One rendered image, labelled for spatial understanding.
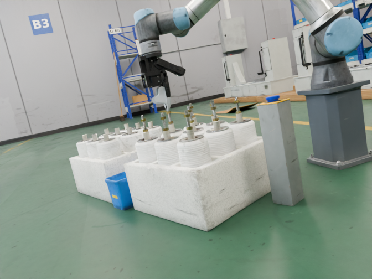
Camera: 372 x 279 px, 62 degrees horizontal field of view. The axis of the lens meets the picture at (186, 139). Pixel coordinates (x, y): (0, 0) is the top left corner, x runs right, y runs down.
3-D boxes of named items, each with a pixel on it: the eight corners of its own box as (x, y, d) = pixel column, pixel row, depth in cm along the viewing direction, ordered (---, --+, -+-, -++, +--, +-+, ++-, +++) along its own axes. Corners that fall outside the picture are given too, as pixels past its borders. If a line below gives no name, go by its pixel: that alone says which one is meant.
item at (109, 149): (120, 175, 145) (112, 138, 142) (131, 177, 138) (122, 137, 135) (102, 182, 139) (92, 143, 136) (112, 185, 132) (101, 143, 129)
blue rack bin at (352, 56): (363, 58, 644) (362, 48, 641) (379, 56, 608) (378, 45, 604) (344, 62, 632) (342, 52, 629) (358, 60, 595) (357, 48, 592)
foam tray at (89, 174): (141, 168, 183) (134, 138, 180) (184, 173, 153) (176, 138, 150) (77, 192, 159) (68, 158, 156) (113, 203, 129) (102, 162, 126)
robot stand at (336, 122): (342, 151, 137) (334, 82, 132) (379, 158, 119) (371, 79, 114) (306, 161, 132) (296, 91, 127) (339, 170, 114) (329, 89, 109)
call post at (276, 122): (284, 195, 102) (269, 101, 97) (304, 197, 97) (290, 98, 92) (272, 203, 98) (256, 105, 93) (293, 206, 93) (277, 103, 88)
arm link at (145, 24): (152, 5, 107) (129, 11, 109) (159, 37, 109) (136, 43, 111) (157, 10, 115) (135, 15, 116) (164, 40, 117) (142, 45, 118)
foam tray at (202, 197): (206, 175, 142) (198, 137, 139) (282, 184, 112) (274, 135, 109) (134, 210, 117) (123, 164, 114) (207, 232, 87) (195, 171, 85)
